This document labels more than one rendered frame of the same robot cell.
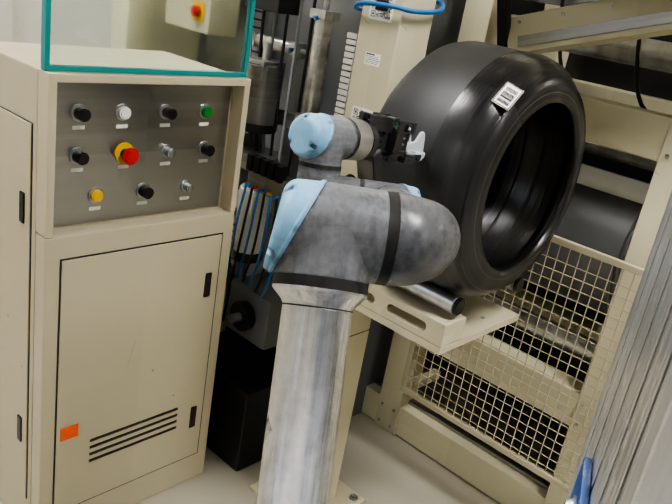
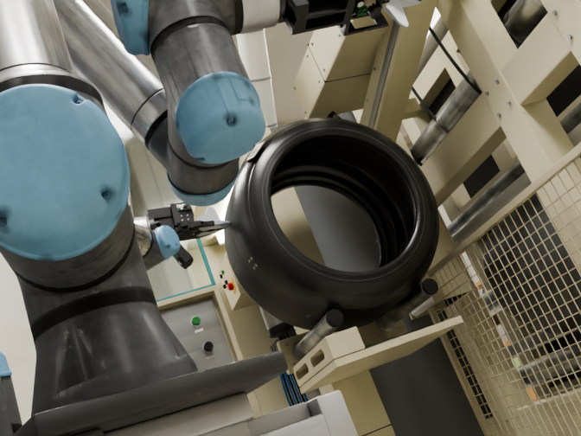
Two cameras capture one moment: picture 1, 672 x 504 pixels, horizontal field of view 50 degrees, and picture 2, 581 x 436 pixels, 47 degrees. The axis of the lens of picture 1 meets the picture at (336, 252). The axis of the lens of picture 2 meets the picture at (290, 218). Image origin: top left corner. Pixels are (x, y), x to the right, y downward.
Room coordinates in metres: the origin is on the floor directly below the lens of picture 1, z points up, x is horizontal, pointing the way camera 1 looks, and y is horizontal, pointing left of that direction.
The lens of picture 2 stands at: (0.06, -1.09, 0.63)
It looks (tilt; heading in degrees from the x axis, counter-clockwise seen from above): 19 degrees up; 29
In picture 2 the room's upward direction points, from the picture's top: 22 degrees counter-clockwise
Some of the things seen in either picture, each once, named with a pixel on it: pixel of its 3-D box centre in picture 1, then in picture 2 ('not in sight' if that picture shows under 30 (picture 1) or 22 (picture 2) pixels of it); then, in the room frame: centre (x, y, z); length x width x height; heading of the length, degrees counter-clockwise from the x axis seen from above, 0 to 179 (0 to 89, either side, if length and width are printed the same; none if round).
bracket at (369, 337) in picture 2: not in sight; (342, 336); (1.84, -0.12, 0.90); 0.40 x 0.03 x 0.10; 140
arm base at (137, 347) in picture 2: not in sight; (108, 362); (0.49, -0.61, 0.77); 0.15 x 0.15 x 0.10
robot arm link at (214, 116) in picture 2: not in sight; (208, 103); (0.52, -0.80, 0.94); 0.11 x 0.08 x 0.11; 46
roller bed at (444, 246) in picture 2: not in sight; (423, 263); (2.16, -0.33, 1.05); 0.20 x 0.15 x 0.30; 50
